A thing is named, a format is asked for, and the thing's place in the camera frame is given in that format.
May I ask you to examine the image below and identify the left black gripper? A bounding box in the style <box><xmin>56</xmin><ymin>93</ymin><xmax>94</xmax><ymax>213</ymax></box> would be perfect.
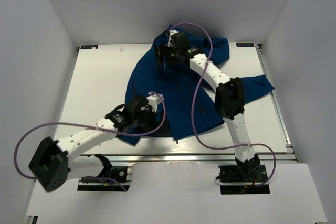
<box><xmin>132</xmin><ymin>106</ymin><xmax>170</xmax><ymax>135</ymax></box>

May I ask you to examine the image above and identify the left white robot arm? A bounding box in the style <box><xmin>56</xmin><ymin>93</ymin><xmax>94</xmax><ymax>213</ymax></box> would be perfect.
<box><xmin>29</xmin><ymin>92</ymin><xmax>165</xmax><ymax>193</ymax></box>

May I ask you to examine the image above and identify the purple cable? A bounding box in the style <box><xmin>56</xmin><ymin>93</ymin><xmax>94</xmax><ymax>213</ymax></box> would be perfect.
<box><xmin>13</xmin><ymin>91</ymin><xmax>166</xmax><ymax>191</ymax></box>
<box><xmin>167</xmin><ymin>22</ymin><xmax>277</xmax><ymax>188</ymax></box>

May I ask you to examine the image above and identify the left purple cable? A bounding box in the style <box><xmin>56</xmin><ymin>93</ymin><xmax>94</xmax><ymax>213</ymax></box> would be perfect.
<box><xmin>13</xmin><ymin>91</ymin><xmax>166</xmax><ymax>191</ymax></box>

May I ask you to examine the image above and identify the blue table label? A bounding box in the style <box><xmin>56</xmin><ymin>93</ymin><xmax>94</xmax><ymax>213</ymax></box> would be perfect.
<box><xmin>80</xmin><ymin>45</ymin><xmax>98</xmax><ymax>50</ymax></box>
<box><xmin>236</xmin><ymin>42</ymin><xmax>255</xmax><ymax>47</ymax></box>

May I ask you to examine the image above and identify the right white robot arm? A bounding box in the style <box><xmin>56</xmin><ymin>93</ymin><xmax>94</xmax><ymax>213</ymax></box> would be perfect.
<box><xmin>155</xmin><ymin>30</ymin><xmax>260</xmax><ymax>182</ymax></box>

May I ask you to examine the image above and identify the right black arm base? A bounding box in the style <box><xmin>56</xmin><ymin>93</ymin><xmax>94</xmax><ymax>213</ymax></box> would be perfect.
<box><xmin>215</xmin><ymin>165</ymin><xmax>270</xmax><ymax>195</ymax></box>

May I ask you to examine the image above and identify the left blue table label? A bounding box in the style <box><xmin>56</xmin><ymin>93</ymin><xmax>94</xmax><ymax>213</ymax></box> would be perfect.
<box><xmin>80</xmin><ymin>45</ymin><xmax>98</xmax><ymax>50</ymax></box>

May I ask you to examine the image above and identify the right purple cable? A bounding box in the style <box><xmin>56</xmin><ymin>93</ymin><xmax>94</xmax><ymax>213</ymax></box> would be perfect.
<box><xmin>167</xmin><ymin>22</ymin><xmax>277</xmax><ymax>188</ymax></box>

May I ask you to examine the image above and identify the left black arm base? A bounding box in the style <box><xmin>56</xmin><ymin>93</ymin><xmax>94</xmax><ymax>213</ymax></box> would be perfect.
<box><xmin>77</xmin><ymin>154</ymin><xmax>133</xmax><ymax>193</ymax></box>

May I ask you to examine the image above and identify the white front panel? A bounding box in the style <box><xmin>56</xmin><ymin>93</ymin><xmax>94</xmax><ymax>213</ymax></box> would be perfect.
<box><xmin>27</xmin><ymin>162</ymin><xmax>327</xmax><ymax>223</ymax></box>

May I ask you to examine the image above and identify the blue jacket with black lining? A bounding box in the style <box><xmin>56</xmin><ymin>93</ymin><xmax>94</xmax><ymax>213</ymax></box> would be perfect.
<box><xmin>125</xmin><ymin>28</ymin><xmax>275</xmax><ymax>140</ymax></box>

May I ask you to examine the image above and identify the right blue table label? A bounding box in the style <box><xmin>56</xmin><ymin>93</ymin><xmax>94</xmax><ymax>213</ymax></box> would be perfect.
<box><xmin>236</xmin><ymin>42</ymin><xmax>255</xmax><ymax>47</ymax></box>

